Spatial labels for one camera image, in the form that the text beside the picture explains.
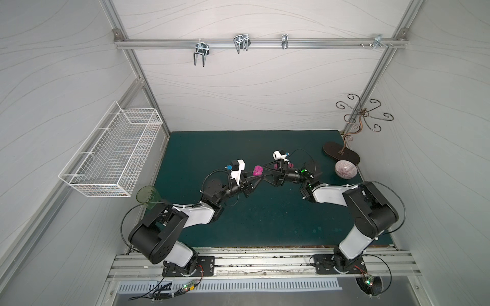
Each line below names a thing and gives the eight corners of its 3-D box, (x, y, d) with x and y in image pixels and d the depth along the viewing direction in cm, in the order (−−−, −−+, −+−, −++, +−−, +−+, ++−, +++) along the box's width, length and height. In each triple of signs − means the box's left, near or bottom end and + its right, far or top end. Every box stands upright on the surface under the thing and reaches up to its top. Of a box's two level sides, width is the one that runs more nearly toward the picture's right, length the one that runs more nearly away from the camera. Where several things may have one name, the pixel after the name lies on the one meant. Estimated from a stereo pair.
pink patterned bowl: (337, 178, 100) (340, 175, 97) (332, 164, 106) (334, 160, 103) (357, 178, 100) (360, 175, 97) (351, 164, 106) (353, 160, 103)
